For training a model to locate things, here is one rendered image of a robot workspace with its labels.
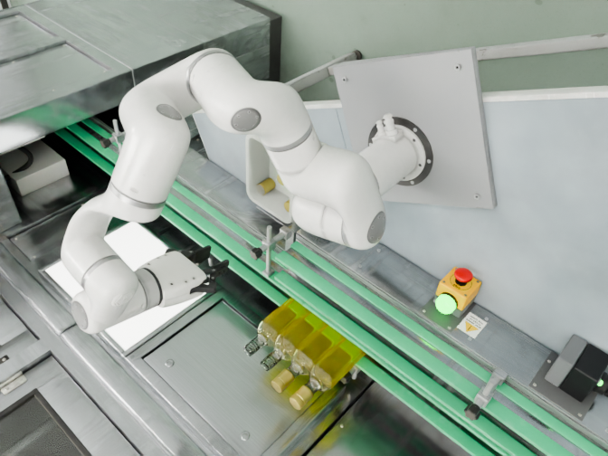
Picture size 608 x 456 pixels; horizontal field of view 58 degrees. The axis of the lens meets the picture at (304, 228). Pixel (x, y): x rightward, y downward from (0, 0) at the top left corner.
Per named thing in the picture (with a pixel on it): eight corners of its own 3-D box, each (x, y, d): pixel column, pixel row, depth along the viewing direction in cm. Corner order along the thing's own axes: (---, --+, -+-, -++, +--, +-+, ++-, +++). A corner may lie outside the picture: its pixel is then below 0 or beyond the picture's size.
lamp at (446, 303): (438, 301, 124) (431, 308, 123) (442, 288, 121) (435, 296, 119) (455, 312, 122) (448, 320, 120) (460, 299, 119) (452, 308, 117)
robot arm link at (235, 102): (292, 99, 91) (259, 23, 81) (329, 139, 82) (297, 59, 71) (221, 142, 90) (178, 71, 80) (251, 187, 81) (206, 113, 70)
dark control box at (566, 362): (559, 354, 117) (543, 378, 112) (574, 331, 112) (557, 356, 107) (597, 377, 114) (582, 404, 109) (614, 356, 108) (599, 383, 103)
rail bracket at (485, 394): (491, 369, 116) (459, 412, 108) (502, 349, 111) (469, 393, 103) (508, 381, 114) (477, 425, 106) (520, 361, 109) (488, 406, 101)
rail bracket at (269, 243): (282, 256, 149) (249, 281, 142) (284, 210, 137) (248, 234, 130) (290, 262, 147) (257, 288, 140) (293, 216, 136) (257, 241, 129)
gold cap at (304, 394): (314, 393, 123) (300, 405, 120) (312, 400, 125) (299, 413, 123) (302, 382, 124) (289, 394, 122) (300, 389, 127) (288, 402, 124)
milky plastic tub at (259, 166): (267, 184, 160) (245, 197, 155) (269, 118, 145) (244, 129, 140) (312, 213, 152) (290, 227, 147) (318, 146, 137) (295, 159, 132)
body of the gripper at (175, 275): (124, 289, 103) (172, 270, 111) (158, 321, 98) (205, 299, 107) (128, 258, 99) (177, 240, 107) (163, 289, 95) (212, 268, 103)
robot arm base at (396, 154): (365, 113, 117) (320, 140, 108) (415, 107, 108) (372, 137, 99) (383, 179, 123) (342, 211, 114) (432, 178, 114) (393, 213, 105)
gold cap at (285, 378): (283, 374, 129) (270, 386, 127) (283, 365, 127) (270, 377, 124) (294, 384, 127) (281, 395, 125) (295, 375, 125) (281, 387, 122)
